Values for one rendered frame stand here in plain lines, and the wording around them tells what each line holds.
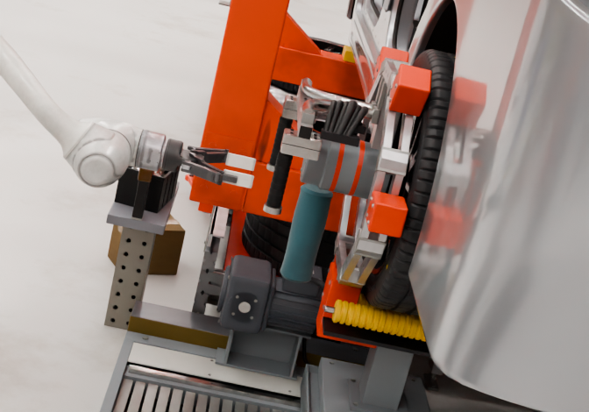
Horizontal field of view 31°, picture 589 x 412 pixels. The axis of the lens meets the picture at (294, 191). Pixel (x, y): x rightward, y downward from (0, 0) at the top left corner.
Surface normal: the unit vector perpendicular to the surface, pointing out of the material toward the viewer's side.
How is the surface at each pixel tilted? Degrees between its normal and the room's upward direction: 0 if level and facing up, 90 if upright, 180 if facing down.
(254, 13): 90
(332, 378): 0
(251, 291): 90
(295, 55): 90
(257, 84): 90
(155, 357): 0
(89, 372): 0
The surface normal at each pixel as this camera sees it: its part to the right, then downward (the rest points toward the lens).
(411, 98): -0.13, 0.79
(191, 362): 0.22, -0.93
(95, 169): 0.11, 0.39
